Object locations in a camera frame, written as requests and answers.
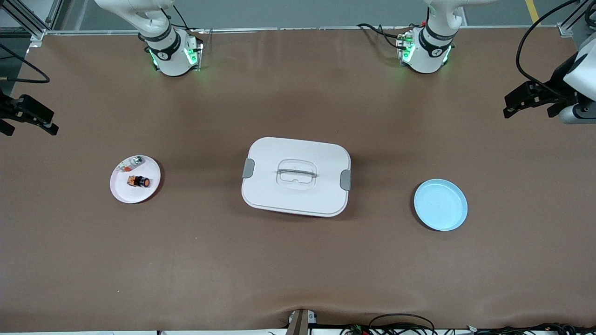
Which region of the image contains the white lidded storage box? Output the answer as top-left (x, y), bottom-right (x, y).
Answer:
top-left (241, 137), bottom-right (352, 218)

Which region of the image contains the pink round plate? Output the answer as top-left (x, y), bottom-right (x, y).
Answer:
top-left (110, 155), bottom-right (162, 204)

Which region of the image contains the light blue round plate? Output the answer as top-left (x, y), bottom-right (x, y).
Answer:
top-left (413, 179), bottom-right (468, 232)

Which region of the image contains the aluminium frame profile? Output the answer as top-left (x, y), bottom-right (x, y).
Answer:
top-left (0, 0), bottom-right (64, 40)
top-left (556, 0), bottom-right (596, 38)

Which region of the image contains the black arm base cable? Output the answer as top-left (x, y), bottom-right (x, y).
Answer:
top-left (357, 23), bottom-right (411, 50)

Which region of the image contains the black cable bundle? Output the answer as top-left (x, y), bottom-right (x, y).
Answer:
top-left (466, 322), bottom-right (596, 335)

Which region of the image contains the clear box lid handle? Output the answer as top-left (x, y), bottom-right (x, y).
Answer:
top-left (277, 160), bottom-right (318, 189)

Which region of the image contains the black cable loop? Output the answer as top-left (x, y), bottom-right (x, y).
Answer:
top-left (369, 313), bottom-right (436, 335)

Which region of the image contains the silver table edge rail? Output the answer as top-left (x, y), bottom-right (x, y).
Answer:
top-left (44, 26), bottom-right (562, 37)

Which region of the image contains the brown grey mount bracket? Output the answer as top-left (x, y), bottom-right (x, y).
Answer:
top-left (285, 308), bottom-right (318, 335)

